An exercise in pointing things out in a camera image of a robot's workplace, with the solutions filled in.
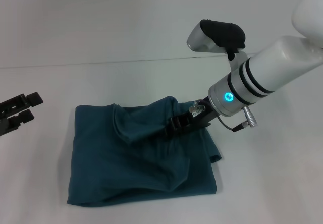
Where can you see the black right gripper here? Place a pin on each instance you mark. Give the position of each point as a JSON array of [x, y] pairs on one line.
[[199, 119]]

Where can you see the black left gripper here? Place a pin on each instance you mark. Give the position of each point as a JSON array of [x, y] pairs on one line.
[[5, 118]]

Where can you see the teal t-shirt with FREE print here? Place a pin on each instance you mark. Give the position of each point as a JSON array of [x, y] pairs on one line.
[[141, 153]]

